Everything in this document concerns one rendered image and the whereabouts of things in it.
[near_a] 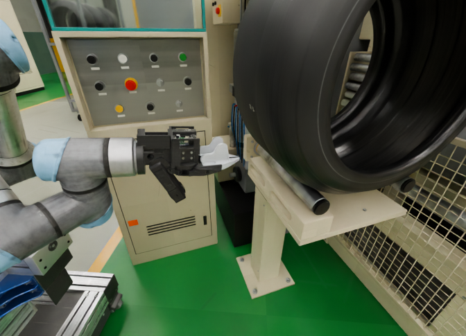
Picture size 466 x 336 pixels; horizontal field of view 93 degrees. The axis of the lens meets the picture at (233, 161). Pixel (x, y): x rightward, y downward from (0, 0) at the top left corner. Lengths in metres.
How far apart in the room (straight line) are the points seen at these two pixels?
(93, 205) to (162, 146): 0.18
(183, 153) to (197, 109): 0.71
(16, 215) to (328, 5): 0.56
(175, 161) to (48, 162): 0.20
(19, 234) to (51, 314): 0.93
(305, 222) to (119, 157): 0.43
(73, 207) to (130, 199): 0.80
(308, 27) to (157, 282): 1.44
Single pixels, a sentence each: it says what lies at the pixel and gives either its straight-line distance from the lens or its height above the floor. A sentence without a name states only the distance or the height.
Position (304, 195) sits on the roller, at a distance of 0.58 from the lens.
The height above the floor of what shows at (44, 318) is 0.21.
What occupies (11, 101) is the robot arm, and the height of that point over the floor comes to 1.11.
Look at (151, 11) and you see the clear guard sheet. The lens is 1.06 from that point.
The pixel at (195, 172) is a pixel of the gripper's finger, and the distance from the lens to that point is 0.44.
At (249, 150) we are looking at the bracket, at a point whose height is 0.90.
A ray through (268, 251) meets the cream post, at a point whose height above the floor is 0.26.
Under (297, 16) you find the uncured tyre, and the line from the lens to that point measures 0.39.
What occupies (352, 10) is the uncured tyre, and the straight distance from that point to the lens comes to 0.40.
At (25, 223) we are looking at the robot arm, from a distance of 0.49.
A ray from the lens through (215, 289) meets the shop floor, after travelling 1.46.
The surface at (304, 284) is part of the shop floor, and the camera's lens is 1.53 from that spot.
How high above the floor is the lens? 1.25
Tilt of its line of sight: 30 degrees down
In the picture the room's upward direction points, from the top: straight up
